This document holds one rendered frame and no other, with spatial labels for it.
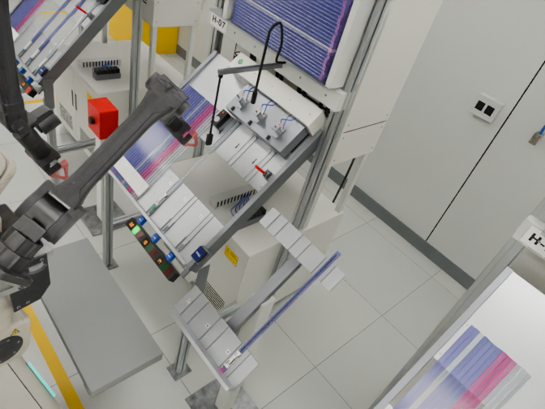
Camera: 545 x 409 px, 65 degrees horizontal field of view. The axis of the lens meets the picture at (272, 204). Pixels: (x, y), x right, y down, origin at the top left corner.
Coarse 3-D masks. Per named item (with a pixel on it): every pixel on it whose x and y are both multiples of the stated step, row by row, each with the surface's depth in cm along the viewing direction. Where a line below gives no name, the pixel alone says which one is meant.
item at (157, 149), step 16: (192, 96) 186; (192, 112) 183; (208, 112) 180; (160, 128) 186; (192, 128) 180; (144, 144) 185; (160, 144) 182; (176, 144) 179; (128, 160) 185; (144, 160) 182; (160, 160) 179; (176, 160) 178; (128, 176) 182; (144, 176) 179; (160, 176) 177
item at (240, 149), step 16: (208, 64) 192; (224, 64) 189; (192, 80) 191; (208, 80) 188; (224, 80) 185; (208, 96) 185; (224, 96) 182; (208, 128) 178; (224, 128) 176; (240, 128) 173; (224, 144) 173; (240, 144) 170; (256, 144) 168; (240, 160) 167; (256, 160) 165; (272, 160) 163; (288, 160) 160; (256, 176) 162
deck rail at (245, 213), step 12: (312, 144) 159; (300, 156) 159; (288, 168) 158; (276, 180) 158; (264, 192) 158; (252, 204) 158; (240, 216) 157; (228, 228) 157; (216, 240) 157; (192, 264) 156; (204, 264) 162
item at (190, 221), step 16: (176, 176) 175; (144, 192) 177; (160, 192) 175; (176, 192) 172; (192, 192) 169; (144, 208) 174; (160, 208) 172; (176, 208) 169; (192, 208) 167; (160, 224) 169; (176, 224) 166; (192, 224) 164; (208, 224) 162; (176, 240) 164; (192, 240) 161; (208, 240) 159
